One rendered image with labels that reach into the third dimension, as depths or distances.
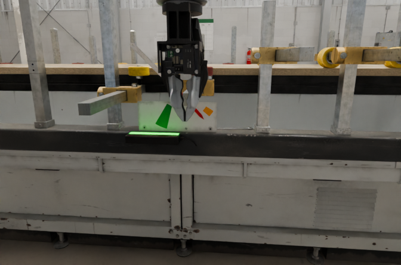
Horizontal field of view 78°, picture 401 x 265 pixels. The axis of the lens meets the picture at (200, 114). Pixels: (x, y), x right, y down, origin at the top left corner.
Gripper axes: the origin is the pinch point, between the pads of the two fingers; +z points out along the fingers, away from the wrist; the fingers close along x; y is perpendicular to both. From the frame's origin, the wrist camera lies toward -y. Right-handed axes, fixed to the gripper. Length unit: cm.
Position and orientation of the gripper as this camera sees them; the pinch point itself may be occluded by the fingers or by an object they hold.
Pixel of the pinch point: (185, 114)
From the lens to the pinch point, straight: 50.4
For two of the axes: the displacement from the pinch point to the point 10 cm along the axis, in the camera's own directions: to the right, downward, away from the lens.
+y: -0.8, 2.2, -9.7
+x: 10.0, 0.2, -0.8
